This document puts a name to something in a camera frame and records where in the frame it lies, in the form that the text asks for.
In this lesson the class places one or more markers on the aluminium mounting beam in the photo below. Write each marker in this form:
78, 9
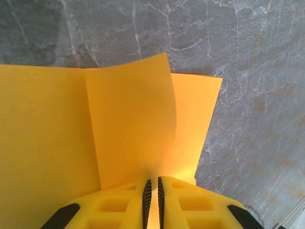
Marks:
295, 217

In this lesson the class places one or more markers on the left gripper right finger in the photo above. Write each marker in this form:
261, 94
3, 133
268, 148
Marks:
202, 210

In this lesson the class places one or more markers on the orange square paper sheet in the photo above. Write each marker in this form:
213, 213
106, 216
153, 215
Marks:
47, 119

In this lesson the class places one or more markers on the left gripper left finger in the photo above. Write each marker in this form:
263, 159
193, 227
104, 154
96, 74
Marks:
114, 210

